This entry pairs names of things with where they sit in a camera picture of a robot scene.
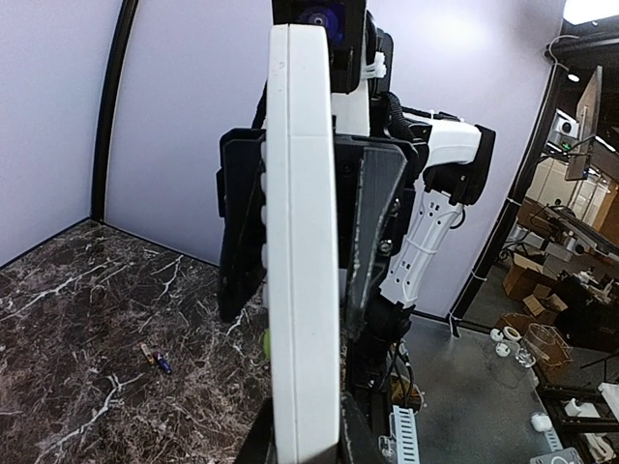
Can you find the white slotted cable duct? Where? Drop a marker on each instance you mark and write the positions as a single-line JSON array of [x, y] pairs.
[[400, 446]]

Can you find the white remote control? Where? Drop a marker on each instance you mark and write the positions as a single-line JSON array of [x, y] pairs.
[[302, 293]]

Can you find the black right corner post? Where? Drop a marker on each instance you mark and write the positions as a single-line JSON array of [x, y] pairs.
[[513, 200]]

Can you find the cardboard box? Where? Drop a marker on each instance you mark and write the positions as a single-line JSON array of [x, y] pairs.
[[530, 284]]

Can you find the clear plastic container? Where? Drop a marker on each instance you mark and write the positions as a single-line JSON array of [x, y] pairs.
[[552, 352]]

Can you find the black left corner post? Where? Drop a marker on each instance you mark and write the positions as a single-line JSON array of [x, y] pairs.
[[111, 85]]

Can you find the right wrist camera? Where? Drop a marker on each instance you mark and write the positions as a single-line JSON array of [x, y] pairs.
[[344, 24]]

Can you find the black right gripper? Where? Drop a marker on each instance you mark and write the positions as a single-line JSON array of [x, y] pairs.
[[372, 174]]

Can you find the black corner post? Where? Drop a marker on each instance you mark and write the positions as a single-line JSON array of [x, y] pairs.
[[513, 200], [111, 85]]

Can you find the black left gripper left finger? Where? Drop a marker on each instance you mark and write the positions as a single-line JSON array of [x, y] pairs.
[[259, 445]]

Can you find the blue AAA battery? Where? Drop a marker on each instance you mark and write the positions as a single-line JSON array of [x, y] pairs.
[[162, 363]]

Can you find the gold black AAA battery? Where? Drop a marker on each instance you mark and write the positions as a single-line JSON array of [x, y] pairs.
[[147, 353]]

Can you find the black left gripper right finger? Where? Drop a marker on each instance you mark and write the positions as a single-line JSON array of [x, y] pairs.
[[356, 443]]

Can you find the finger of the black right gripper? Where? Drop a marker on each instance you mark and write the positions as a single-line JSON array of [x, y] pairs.
[[244, 234]]

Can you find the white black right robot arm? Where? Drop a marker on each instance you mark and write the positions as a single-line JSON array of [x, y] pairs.
[[452, 178]]

